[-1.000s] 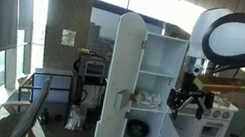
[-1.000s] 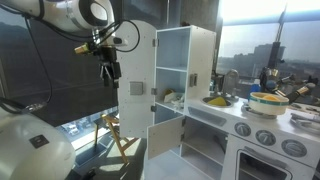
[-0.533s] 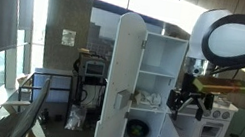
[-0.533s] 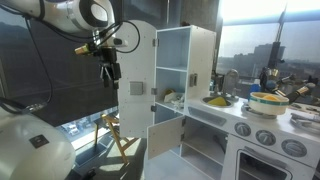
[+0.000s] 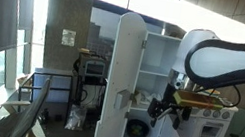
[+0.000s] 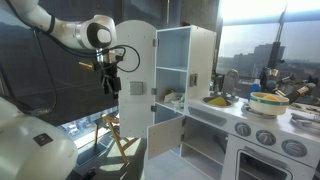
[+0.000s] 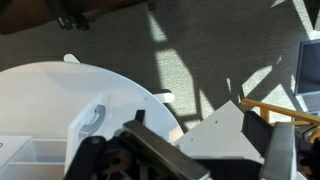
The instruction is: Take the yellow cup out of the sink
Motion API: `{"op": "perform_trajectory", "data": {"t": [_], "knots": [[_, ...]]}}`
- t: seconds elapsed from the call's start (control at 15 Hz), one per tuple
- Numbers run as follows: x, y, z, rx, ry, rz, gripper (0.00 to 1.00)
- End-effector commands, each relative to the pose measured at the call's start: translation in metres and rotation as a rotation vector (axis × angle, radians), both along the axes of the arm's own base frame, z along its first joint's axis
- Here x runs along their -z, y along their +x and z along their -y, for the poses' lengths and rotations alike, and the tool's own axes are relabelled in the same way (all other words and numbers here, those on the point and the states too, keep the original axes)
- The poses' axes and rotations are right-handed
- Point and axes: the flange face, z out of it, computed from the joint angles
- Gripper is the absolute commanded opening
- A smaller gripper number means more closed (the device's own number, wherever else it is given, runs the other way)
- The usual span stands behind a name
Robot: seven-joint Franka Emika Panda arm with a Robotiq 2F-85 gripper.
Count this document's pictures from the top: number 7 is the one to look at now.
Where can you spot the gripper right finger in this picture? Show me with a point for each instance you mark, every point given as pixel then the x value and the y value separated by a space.
pixel 280 150

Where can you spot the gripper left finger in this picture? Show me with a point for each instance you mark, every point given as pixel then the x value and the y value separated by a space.
pixel 156 143

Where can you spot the white toy kitchen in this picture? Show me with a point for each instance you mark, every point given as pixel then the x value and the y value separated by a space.
pixel 216 140

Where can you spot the gray monitor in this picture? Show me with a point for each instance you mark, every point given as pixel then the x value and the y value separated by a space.
pixel 308 66

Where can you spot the white round platform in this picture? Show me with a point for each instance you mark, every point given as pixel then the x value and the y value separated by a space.
pixel 43 93

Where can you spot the black clamp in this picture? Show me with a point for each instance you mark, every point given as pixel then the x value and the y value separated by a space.
pixel 71 21

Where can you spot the dark brown desk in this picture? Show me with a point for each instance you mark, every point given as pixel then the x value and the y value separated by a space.
pixel 26 13

